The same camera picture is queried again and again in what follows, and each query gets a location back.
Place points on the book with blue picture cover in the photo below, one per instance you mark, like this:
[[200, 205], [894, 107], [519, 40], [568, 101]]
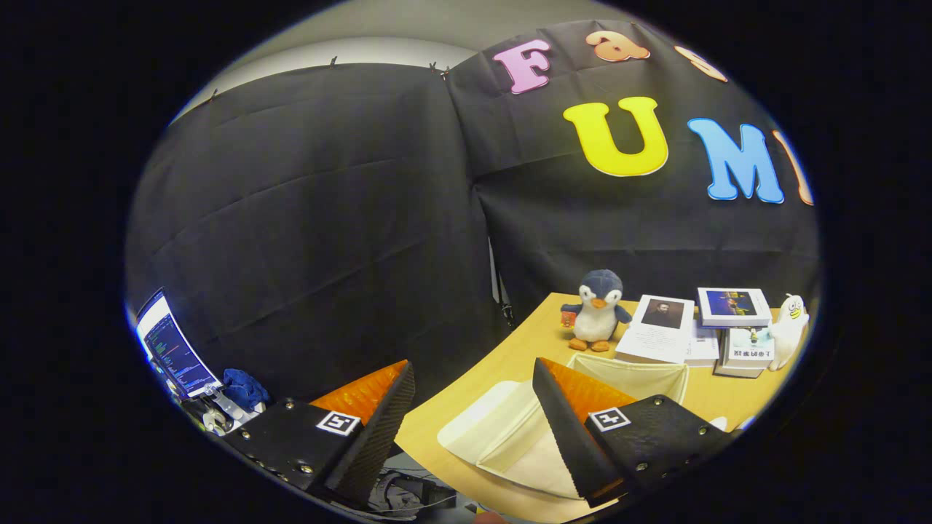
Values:
[[732, 304]]

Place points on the penguin plush toy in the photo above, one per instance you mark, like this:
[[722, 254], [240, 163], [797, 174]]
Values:
[[597, 313]]

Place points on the computer monitor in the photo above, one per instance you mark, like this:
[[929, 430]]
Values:
[[175, 353]]

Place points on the white plastic object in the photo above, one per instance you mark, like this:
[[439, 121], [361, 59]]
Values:
[[218, 418]]

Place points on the blue cloth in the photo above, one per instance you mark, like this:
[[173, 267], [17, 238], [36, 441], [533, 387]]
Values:
[[244, 389]]

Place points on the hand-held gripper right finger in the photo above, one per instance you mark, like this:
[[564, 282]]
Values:
[[571, 437]]

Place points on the white duck plush toy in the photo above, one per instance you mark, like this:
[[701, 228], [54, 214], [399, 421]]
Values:
[[790, 335]]

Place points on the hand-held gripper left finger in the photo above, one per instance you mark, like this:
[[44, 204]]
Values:
[[371, 437]]

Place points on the white book with portrait cover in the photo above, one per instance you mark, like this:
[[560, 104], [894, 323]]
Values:
[[655, 338]]

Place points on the beige fabric storage box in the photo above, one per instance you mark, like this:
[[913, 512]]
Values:
[[502, 437]]

